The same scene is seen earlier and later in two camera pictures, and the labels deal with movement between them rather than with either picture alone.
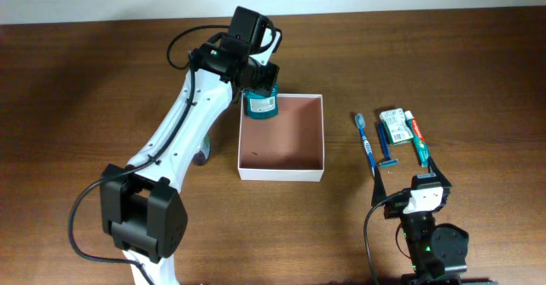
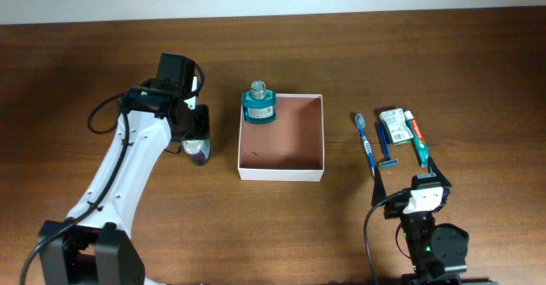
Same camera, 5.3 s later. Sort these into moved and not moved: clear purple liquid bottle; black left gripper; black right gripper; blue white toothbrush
Moved: black left gripper
Not moved: blue white toothbrush; clear purple liquid bottle; black right gripper
